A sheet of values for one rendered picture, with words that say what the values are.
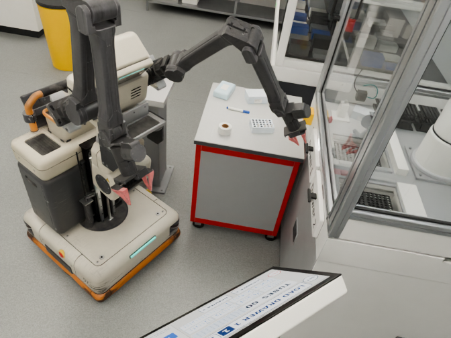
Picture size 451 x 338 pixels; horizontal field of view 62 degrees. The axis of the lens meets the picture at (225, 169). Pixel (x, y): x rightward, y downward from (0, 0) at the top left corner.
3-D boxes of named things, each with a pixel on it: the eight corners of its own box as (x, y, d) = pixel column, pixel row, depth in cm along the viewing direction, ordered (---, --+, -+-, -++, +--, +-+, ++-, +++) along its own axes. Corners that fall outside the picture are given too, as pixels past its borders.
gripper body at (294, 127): (307, 131, 164) (301, 118, 160) (285, 138, 168) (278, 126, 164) (306, 123, 169) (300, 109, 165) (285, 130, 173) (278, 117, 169)
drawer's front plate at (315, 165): (309, 183, 172) (315, 165, 165) (307, 145, 194) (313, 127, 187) (313, 184, 172) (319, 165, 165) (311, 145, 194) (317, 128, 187)
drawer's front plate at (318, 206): (312, 237, 149) (319, 219, 142) (309, 186, 170) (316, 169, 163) (316, 238, 149) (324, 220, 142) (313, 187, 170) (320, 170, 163)
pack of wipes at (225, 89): (227, 100, 227) (227, 94, 224) (212, 96, 229) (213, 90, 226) (235, 90, 238) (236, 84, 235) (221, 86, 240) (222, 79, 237)
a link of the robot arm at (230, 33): (237, 5, 120) (228, 29, 117) (266, 31, 127) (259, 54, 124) (168, 54, 155) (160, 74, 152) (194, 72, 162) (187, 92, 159)
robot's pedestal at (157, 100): (123, 187, 269) (114, 94, 218) (135, 160, 291) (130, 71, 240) (164, 194, 268) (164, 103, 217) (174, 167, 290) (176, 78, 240)
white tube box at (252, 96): (247, 104, 227) (248, 96, 224) (243, 96, 233) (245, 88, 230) (267, 103, 230) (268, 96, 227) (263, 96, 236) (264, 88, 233)
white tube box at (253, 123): (251, 133, 206) (252, 127, 203) (249, 123, 212) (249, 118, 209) (273, 133, 208) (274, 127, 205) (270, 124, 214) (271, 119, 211)
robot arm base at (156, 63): (160, 57, 163) (139, 66, 155) (171, 51, 157) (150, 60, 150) (169, 76, 166) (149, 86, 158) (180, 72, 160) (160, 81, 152)
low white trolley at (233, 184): (187, 231, 246) (194, 139, 196) (203, 169, 293) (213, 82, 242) (274, 246, 245) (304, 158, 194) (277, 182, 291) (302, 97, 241)
